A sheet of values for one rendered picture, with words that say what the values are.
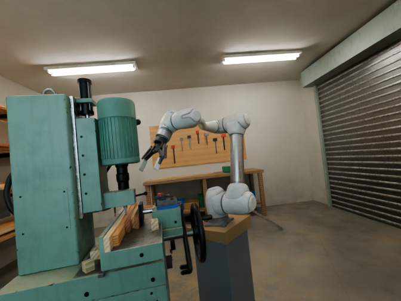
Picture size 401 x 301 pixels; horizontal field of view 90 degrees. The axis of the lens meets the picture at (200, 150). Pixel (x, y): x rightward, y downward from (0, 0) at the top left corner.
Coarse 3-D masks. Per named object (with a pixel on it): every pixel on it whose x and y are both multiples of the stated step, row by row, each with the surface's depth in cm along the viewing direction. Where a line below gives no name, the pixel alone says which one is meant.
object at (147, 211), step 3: (141, 201) 103; (138, 204) 96; (141, 204) 98; (138, 207) 95; (141, 207) 96; (138, 210) 95; (141, 210) 96; (144, 210) 99; (147, 210) 99; (150, 210) 99; (141, 213) 95; (144, 213) 99; (147, 213) 100; (141, 216) 95; (141, 219) 95; (141, 222) 95
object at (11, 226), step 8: (0, 112) 247; (0, 144) 226; (8, 144) 236; (0, 152) 241; (8, 152) 249; (0, 184) 228; (0, 224) 245; (8, 224) 240; (0, 232) 220; (8, 232) 238; (0, 240) 218
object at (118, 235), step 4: (136, 204) 129; (132, 208) 114; (128, 212) 106; (124, 220) 91; (120, 224) 86; (120, 228) 80; (124, 228) 85; (116, 232) 76; (120, 232) 77; (124, 232) 84; (112, 236) 73; (116, 236) 73; (120, 236) 76; (116, 240) 73; (120, 240) 76; (116, 244) 73
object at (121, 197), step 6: (108, 192) 95; (114, 192) 94; (120, 192) 94; (126, 192) 95; (132, 192) 95; (108, 198) 93; (114, 198) 93; (120, 198) 94; (126, 198) 94; (132, 198) 95; (108, 204) 93; (114, 204) 93; (120, 204) 94; (126, 204) 94; (132, 204) 95
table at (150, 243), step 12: (144, 216) 110; (132, 228) 91; (144, 228) 89; (168, 228) 95; (180, 228) 94; (132, 240) 77; (144, 240) 76; (156, 240) 74; (108, 252) 69; (120, 252) 69; (132, 252) 70; (144, 252) 71; (156, 252) 72; (108, 264) 68; (120, 264) 69; (132, 264) 70
